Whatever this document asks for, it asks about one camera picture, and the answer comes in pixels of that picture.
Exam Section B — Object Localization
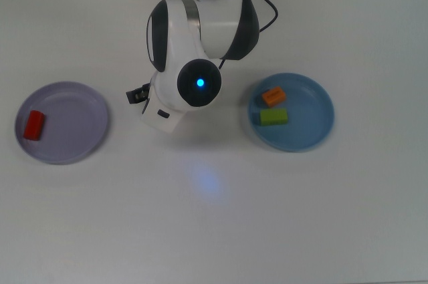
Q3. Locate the red cylinder block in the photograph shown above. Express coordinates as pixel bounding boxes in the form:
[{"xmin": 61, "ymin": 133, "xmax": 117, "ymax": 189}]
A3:
[{"xmin": 22, "ymin": 109, "xmax": 46, "ymax": 141}]

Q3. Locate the orange rectangular block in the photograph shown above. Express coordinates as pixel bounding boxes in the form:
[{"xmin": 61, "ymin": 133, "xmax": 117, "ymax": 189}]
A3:
[{"xmin": 261, "ymin": 86, "xmax": 288, "ymax": 108}]

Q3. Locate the green rectangular block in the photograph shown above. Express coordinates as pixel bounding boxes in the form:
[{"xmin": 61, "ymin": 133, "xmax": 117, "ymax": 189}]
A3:
[{"xmin": 259, "ymin": 108, "xmax": 289, "ymax": 127}]

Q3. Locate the lilac plate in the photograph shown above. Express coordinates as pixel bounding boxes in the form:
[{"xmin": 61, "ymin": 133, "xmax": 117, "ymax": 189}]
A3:
[{"xmin": 14, "ymin": 80, "xmax": 110, "ymax": 166}]

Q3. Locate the blue plate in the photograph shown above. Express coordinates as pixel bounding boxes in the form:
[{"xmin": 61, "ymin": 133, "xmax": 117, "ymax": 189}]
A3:
[{"xmin": 247, "ymin": 72, "xmax": 336, "ymax": 153}]

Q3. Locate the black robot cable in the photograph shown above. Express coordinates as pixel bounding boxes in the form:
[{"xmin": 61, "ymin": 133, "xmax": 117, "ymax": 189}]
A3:
[{"xmin": 217, "ymin": 0, "xmax": 279, "ymax": 71}]

